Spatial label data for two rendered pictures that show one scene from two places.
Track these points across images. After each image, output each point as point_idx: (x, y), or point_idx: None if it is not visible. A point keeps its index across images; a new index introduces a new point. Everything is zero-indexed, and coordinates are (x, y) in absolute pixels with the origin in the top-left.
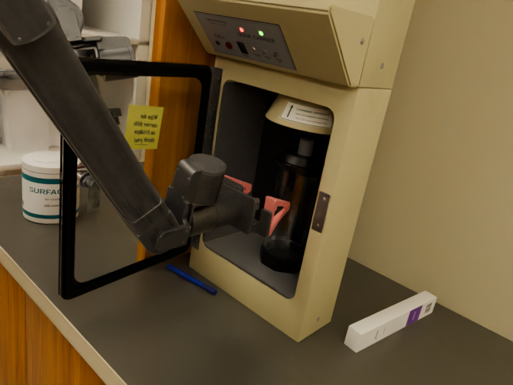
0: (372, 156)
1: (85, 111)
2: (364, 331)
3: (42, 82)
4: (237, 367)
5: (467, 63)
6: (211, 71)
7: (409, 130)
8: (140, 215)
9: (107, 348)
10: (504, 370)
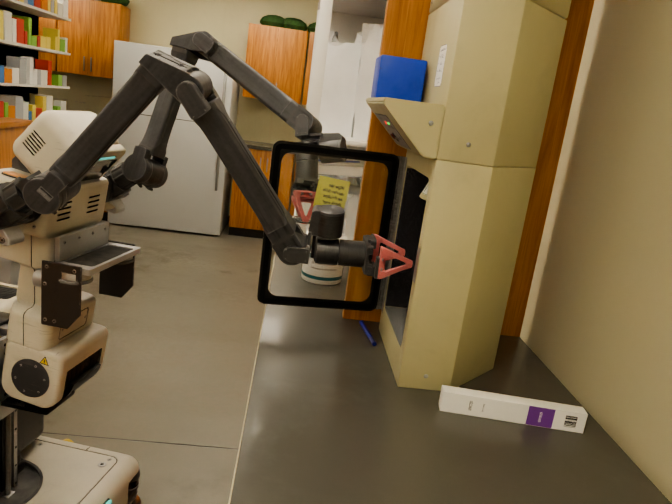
0: (477, 226)
1: (234, 157)
2: (450, 391)
3: (212, 139)
4: (331, 375)
5: (663, 156)
6: (401, 159)
7: (618, 232)
8: (272, 230)
9: (267, 338)
10: (593, 488)
